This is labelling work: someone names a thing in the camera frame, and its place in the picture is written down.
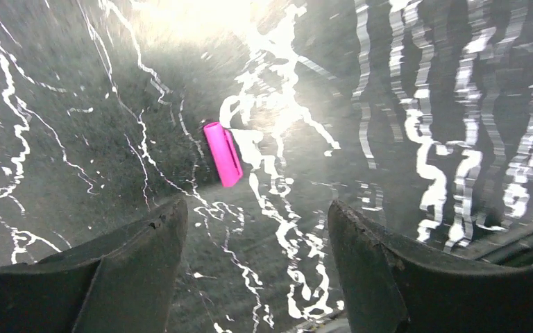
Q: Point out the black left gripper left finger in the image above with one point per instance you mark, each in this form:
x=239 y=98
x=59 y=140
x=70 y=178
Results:
x=122 y=281

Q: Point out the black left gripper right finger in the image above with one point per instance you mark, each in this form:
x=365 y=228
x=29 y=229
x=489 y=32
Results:
x=392 y=283

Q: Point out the magenta pen cap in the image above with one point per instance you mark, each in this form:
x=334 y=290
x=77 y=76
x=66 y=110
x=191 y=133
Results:
x=224 y=153

